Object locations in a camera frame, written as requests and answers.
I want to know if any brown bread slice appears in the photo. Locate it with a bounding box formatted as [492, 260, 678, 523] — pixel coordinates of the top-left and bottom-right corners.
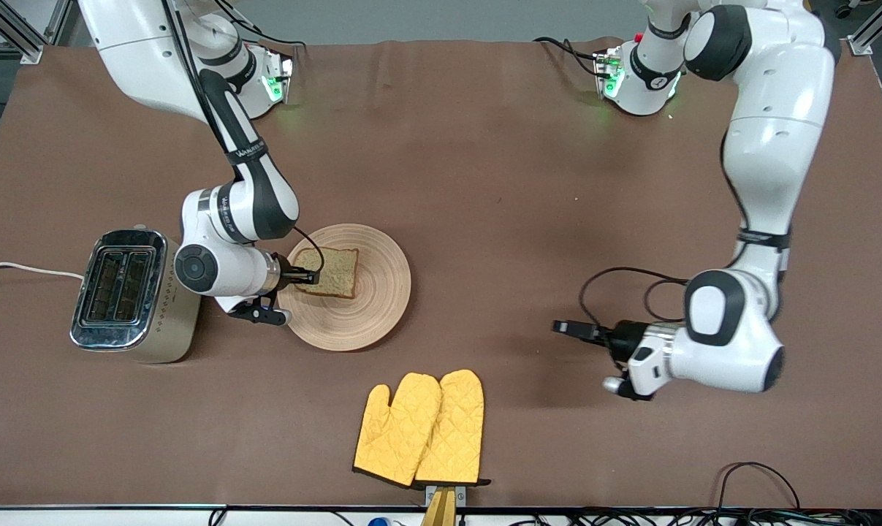
[293, 247, 360, 300]

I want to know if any round wooden plate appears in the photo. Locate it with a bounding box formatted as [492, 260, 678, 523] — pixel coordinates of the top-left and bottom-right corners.
[276, 224, 412, 352]

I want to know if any cream and chrome toaster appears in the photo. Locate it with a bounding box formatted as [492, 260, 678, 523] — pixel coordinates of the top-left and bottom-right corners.
[69, 225, 205, 364]

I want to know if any yellow quilted oven mitt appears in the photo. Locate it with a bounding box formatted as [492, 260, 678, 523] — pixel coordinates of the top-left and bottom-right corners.
[414, 369, 491, 489]
[352, 373, 442, 488]

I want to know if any yellow wooden stick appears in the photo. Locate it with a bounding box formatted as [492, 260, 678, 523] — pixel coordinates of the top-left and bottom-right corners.
[420, 488, 457, 526]

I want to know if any black cable loop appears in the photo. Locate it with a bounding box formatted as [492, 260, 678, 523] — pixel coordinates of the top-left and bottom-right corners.
[717, 461, 802, 510]

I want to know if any black cable tangle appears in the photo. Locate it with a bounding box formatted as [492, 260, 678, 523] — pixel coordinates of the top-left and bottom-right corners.
[510, 509, 882, 526]

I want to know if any black base cable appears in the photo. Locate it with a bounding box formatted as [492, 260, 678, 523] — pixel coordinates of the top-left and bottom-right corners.
[533, 36, 604, 77]

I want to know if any aluminium frame profile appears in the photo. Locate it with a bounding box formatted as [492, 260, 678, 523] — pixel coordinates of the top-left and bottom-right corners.
[848, 0, 882, 57]
[0, 0, 45, 65]

